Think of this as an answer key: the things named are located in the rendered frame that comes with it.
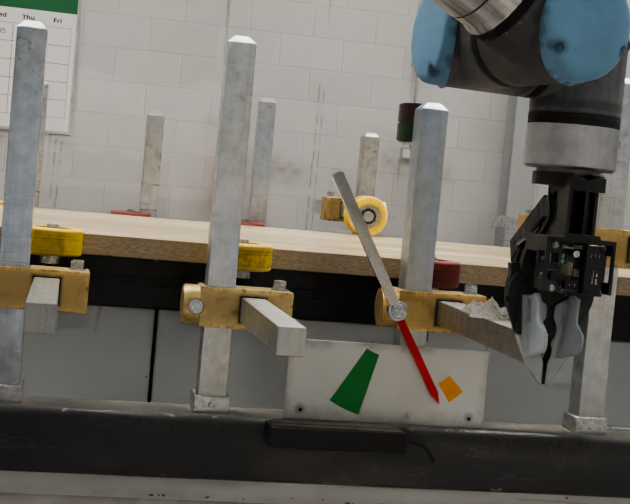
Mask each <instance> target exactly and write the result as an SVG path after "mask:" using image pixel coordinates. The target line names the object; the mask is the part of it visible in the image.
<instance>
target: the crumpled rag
mask: <svg viewBox="0 0 630 504"><path fill-rule="evenodd" d="M462 311H463V312H466V313H467V312H468V314H470V315H469V316H470V317H475V318H476V317H477V318H485V319H486V318H487V319H490V320H491V319H494V320H497V321H499V320H500V319H509V315H508V312H507V308H506V307H503V308H500V307H499V305H498V303H497V302H496V301H495V300H494V299H493V297H491V299H489V300H487V301H485V302H484V304H483V303H482V302H481V301H480V302H477V301H475V300H474V299H473V300H472V301H471V303H470V304H468V305H466V306H464V307H463V309H462V310H461V312H462ZM509 320H510V319H509Z"/></svg>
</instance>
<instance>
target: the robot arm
mask: <svg viewBox="0 0 630 504"><path fill-rule="evenodd" d="M629 37H630V11H629V7H628V3H627V0H423V1H422V3H421V5H420V7H419V9H418V12H417V15H416V18H415V22H414V26H413V32H412V42H411V55H412V63H413V67H414V70H415V72H416V74H417V76H418V77H419V79H420V80H422V81H423V82H425V83H427V84H432V85H437V86H438V87H439V88H442V89H443V88H445V87H451V88H458V89H466V90H473V91H481V92H488V93H496V94H503V95H510V96H518V97H525V98H530V101H529V111H528V112H529V113H528V121H527V129H526V139H525V148H524V158H523V164H524V165H525V166H528V167H534V168H536V171H533V172H532V181H531V183H532V184H541V185H549V187H548V195H544V196H543V197H542V198H541V200H540V201H539V202H538V204H537V205H536V206H535V208H534V209H533V210H532V212H531V213H530V214H529V216H528V217H527V218H526V220H525V221H524V222H523V224H522V225H521V226H520V228H519V229H518V230H517V232H516V233H515V234H514V236H513V237H512V238H511V240H510V257H511V262H508V275H507V278H506V282H505V288H504V299H505V305H506V308H507V312H508V315H509V319H510V322H511V326H512V329H513V332H514V333H515V336H516V340H517V343H518V346H519V349H520V352H521V355H522V357H523V360H524V362H525V364H526V367H527V369H528V370H529V372H530V374H531V375H532V377H533V379H534V380H535V382H536V383H537V384H545V385H547V384H548V383H549V382H550V381H551V380H552V379H553V378H554V377H555V376H556V374H557V373H558V372H559V371H560V369H561V368H562V366H563V364H564V362H565V361H566V359H567V358H568V357H571V356H575V355H578V354H579V353H580V352H581V351H582V348H583V343H584V336H583V333H582V332H581V330H580V328H579V325H580V324H581V322H582V321H583V319H584V318H585V316H586V315H587V313H588V312H589V310H590V308H591V306H592V303H593V300H594V297H601V295H602V294H605V295H610V296H611V292H612V283H613V273H614V264H615V254H616V245H617V242H612V241H605V240H601V237H600V236H595V226H596V217H597V207H598V198H599V193H605V191H606V181H607V179H605V177H603V176H601V173H604V174H613V173H614V172H615V171H616V162H617V152H618V150H619V149H620V148H621V141H620V140H619V133H620V124H621V115H622V105H623V96H624V86H625V77H626V67H627V58H628V51H629V50H630V38H629ZM607 256H611V259H610V269H609V278H608V283H605V282H604V277H605V268H606V258H607ZM530 284H531V285H530ZM538 291H541V292H545V293H555V292H559V293H561V294H565V296H563V297H561V298H559V299H557V300H556V301H554V302H552V303H551V304H550V305H549V310H548V319H549V322H550V332H549V334H548V335H547V330H546V328H545V326H544V324H543V322H544V321H545V319H546V314H547V305H546V304H545V303H544V302H543V301H542V298H541V295H540V293H534V292H538ZM542 353H545V354H544V357H543V359H542Z"/></svg>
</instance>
